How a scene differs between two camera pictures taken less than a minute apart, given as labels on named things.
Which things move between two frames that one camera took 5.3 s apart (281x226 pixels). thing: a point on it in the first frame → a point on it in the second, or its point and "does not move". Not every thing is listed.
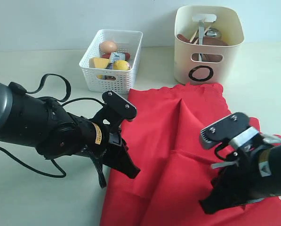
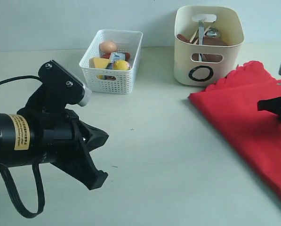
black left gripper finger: (216, 200) → (280, 106)
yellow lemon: (121, 65) does not move
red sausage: (107, 55) does not move
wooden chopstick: (204, 33) does not move
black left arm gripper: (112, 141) → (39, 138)
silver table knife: (201, 28) does not move
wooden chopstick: (194, 36) does not move
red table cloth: (163, 139) → (231, 103)
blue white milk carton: (114, 56) does not move
